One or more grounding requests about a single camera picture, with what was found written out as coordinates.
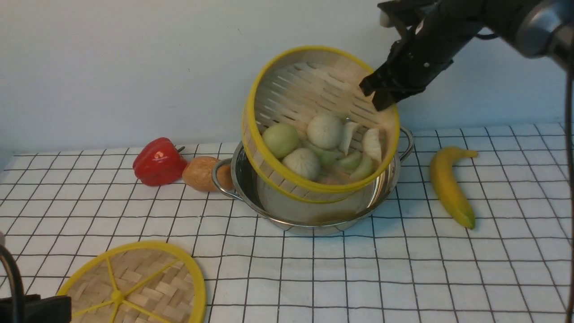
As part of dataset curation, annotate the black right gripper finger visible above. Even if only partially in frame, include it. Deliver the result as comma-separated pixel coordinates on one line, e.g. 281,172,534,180
359,74,396,112

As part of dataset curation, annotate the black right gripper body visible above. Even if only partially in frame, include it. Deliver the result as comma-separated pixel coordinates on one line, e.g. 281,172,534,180
376,0,483,97

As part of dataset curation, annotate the bamboo steamer basket yellow rim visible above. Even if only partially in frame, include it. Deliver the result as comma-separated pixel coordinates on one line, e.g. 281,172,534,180
242,46,400,204

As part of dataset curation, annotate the bamboo steamer lid yellow rim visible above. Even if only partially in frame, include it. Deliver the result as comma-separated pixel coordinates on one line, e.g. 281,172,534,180
58,240,207,323

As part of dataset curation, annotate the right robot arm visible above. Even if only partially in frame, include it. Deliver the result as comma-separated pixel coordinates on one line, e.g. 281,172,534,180
359,0,573,111

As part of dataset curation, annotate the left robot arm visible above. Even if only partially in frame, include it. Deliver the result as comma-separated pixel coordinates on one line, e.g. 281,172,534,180
0,245,72,323

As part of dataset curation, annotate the stainless steel pot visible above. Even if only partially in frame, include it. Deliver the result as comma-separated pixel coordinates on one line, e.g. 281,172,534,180
212,127,414,236

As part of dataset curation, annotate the white dumpling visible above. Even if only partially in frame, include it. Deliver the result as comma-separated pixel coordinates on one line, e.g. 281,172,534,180
361,128,382,164

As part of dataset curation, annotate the white round bun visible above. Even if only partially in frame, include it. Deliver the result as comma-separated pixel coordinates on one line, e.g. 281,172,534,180
282,148,321,181
307,114,343,150

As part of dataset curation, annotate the green dumpling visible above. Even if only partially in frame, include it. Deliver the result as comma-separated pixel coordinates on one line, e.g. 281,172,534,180
350,155,375,182

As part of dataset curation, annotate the yellow banana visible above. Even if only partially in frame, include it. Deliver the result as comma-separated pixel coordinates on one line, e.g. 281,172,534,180
429,146,478,229

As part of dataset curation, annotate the green round bun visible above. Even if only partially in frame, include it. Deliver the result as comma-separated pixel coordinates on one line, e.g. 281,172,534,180
262,123,300,160

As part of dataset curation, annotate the checkered white tablecloth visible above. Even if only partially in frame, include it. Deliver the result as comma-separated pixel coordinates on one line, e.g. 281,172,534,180
1,123,572,323

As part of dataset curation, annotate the brown potato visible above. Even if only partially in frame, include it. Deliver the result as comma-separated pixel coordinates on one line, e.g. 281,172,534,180
182,156,234,192

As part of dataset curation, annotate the red bell pepper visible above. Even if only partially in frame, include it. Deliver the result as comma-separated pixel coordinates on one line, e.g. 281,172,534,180
132,137,188,187

